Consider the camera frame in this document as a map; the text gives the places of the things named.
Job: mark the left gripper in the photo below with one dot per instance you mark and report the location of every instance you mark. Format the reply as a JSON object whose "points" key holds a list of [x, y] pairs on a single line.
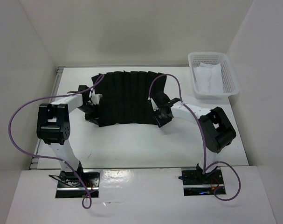
{"points": [[95, 117]]}

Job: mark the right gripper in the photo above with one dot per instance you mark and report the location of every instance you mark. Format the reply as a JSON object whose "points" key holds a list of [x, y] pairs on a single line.
{"points": [[160, 122]]}

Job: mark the black pleated skirt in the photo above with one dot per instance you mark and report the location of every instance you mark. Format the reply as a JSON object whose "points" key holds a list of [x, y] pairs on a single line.
{"points": [[125, 98]]}

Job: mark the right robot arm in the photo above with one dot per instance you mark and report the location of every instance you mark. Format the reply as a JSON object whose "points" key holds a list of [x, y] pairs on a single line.
{"points": [[215, 128]]}

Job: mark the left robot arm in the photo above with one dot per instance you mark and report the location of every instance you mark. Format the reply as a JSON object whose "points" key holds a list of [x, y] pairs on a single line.
{"points": [[53, 127]]}

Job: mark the white folded cloth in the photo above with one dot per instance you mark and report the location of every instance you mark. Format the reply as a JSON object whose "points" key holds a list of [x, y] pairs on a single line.
{"points": [[209, 78]]}

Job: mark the white plastic lattice basket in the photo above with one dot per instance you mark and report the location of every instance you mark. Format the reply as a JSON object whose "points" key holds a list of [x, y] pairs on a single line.
{"points": [[230, 84]]}

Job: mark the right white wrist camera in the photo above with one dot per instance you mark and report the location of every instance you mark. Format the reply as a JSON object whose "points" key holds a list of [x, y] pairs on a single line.
{"points": [[152, 105]]}

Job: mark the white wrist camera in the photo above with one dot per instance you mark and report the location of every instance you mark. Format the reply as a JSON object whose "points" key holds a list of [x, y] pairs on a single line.
{"points": [[152, 105], [95, 99]]}

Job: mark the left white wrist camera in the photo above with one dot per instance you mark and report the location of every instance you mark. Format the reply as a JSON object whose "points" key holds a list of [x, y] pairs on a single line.
{"points": [[95, 99]]}

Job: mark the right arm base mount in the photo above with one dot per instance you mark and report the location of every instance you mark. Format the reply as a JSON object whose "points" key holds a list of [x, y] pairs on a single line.
{"points": [[193, 186]]}

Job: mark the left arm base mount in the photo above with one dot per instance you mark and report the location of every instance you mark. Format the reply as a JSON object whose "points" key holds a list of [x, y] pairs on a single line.
{"points": [[73, 188]]}

